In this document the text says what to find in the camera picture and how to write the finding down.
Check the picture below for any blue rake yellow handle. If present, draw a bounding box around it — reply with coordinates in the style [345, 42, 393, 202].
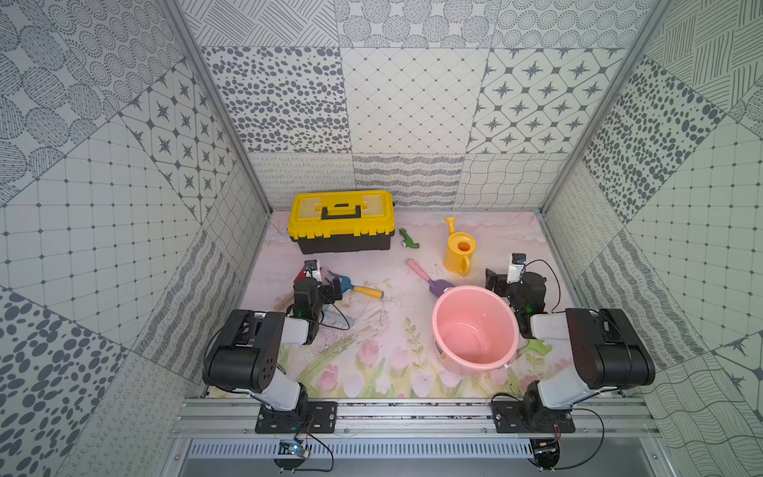
[328, 270, 383, 299]

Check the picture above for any pink plastic bucket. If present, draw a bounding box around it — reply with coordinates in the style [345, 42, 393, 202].
[431, 285, 521, 376]

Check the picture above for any purple shovel pink handle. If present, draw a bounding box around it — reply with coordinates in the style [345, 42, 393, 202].
[407, 258, 454, 297]

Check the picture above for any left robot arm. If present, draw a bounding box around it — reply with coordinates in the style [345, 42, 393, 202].
[203, 277, 342, 419]

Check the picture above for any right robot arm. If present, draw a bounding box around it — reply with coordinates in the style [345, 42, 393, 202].
[485, 270, 656, 433]

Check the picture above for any yellow toy watering can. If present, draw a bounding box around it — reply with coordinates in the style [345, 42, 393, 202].
[443, 217, 477, 276]

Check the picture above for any yellow black toolbox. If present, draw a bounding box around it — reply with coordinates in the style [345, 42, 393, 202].
[288, 190, 397, 254]

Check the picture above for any floral pink table mat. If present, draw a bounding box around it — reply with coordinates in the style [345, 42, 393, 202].
[279, 211, 572, 399]

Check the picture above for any small green toy tool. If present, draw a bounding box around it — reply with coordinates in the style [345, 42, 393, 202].
[399, 229, 420, 250]

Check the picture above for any left controller board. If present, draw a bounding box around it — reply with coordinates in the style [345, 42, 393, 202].
[273, 439, 311, 472]

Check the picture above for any controller board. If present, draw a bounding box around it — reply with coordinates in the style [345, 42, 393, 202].
[273, 439, 311, 472]
[529, 439, 560, 470]

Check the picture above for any right controller board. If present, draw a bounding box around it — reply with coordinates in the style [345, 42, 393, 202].
[529, 439, 560, 470]

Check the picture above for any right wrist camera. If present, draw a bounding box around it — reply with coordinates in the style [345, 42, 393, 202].
[507, 252, 527, 283]

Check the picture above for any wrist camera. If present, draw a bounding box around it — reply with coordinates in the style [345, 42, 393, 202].
[507, 252, 527, 283]
[293, 260, 323, 283]

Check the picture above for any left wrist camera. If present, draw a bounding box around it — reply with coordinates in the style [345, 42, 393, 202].
[293, 260, 323, 283]

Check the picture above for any green rake wooden handle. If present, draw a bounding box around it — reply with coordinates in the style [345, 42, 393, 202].
[518, 339, 554, 357]

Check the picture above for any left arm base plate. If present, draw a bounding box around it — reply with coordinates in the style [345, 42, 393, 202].
[256, 401, 338, 434]

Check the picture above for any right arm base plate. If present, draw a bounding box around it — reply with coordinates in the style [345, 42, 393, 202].
[490, 401, 575, 434]

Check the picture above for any aluminium mounting rail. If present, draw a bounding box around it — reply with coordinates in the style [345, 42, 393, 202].
[169, 397, 660, 438]

